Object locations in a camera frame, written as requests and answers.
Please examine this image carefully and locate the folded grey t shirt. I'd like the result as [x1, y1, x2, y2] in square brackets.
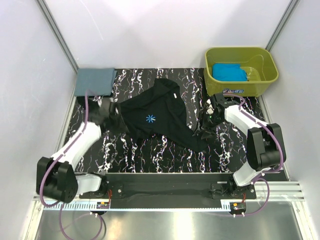
[74, 68, 117, 97]

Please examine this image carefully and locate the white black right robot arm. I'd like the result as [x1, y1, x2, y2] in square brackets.
[194, 93, 286, 198]

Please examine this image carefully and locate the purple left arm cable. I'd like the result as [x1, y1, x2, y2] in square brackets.
[38, 89, 107, 238]

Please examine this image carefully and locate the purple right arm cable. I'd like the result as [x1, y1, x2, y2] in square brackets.
[207, 93, 287, 217]

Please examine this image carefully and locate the left rear frame post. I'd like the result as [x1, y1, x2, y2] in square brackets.
[35, 0, 79, 73]

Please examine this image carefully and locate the black t shirt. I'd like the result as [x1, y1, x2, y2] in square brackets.
[106, 78, 208, 152]

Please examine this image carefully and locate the white slotted cable duct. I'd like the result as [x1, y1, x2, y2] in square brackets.
[44, 199, 244, 212]

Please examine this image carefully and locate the frame post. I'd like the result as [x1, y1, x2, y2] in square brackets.
[35, 0, 79, 73]
[265, 0, 300, 52]

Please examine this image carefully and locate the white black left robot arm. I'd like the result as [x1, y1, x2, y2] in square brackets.
[36, 97, 122, 207]

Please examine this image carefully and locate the right rear frame post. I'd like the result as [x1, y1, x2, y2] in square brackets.
[265, 0, 300, 52]

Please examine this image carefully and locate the silver aluminium frame rail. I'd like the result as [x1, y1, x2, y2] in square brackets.
[32, 181, 306, 202]

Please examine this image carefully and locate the olive green plastic tub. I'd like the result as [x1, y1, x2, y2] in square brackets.
[203, 47, 279, 97]

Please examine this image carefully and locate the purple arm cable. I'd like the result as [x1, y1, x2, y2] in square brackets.
[38, 89, 107, 238]
[207, 93, 287, 217]

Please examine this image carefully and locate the blue t shirt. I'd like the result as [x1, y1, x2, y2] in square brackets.
[212, 63, 248, 82]

